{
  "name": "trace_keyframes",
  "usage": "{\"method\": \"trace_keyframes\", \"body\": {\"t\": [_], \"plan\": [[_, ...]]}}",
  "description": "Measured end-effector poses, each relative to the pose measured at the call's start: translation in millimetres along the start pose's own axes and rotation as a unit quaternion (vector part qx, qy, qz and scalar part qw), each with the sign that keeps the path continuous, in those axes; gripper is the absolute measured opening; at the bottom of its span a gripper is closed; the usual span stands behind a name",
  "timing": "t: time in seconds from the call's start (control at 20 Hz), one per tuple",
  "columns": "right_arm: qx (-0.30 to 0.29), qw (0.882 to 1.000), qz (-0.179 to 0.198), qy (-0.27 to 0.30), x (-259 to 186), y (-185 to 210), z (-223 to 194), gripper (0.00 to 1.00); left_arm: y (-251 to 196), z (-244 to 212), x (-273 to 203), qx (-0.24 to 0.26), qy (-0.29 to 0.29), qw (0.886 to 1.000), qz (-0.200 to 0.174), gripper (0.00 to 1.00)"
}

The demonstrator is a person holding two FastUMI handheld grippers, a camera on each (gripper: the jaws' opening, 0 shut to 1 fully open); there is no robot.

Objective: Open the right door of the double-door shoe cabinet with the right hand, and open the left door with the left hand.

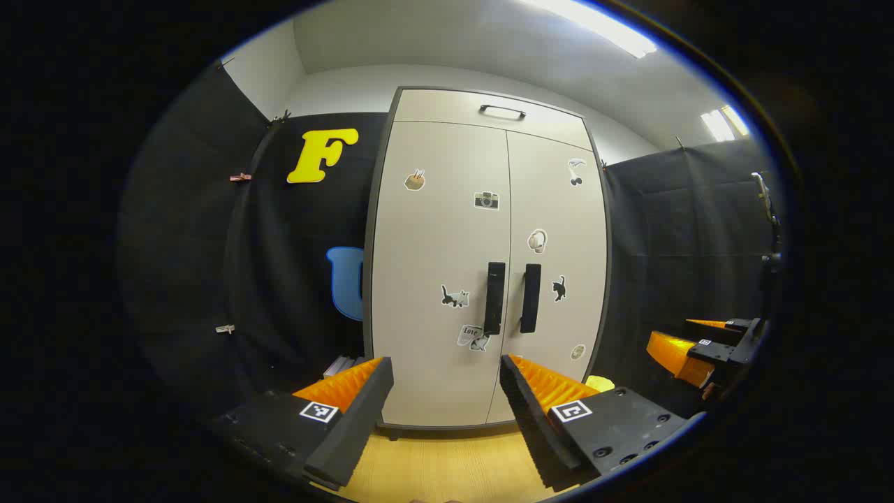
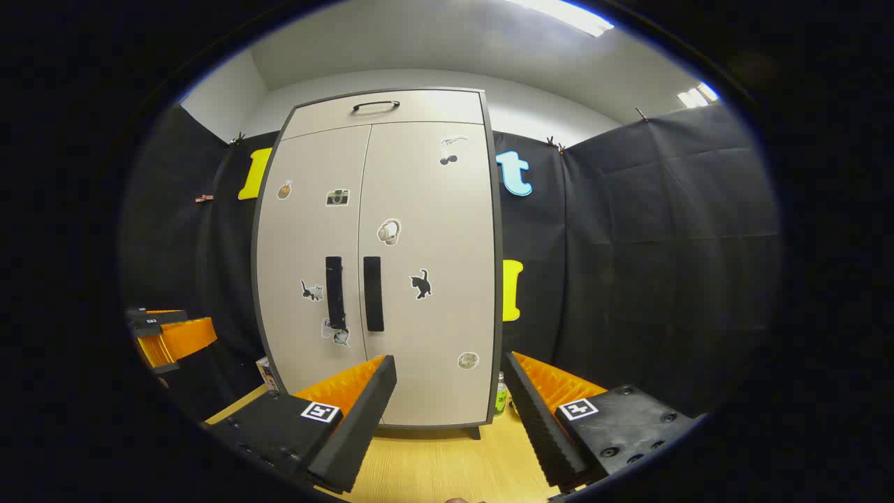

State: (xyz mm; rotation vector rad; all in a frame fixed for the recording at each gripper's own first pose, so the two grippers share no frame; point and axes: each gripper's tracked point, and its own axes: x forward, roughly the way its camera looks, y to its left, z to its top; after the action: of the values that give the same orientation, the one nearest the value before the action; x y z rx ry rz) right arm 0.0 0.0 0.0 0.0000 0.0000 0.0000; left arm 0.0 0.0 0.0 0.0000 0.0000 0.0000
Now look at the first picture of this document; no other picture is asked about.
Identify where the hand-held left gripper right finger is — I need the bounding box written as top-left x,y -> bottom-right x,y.
499,353 -> 706,493

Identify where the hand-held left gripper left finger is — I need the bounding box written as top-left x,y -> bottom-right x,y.
210,356 -> 395,491

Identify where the black door handle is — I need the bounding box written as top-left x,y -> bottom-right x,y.
519,263 -> 542,334
483,262 -> 506,336

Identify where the white double-door shoe cabinet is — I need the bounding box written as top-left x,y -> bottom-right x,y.
362,86 -> 614,432

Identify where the white cabinet drawer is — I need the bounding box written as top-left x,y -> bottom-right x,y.
393,89 -> 594,151

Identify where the black backdrop cloth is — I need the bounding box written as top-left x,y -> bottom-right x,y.
594,136 -> 783,413
119,63 -> 388,420

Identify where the small ceiling light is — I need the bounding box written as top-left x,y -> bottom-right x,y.
701,105 -> 749,143

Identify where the long ceiling light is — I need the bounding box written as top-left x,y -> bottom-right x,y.
520,0 -> 657,59

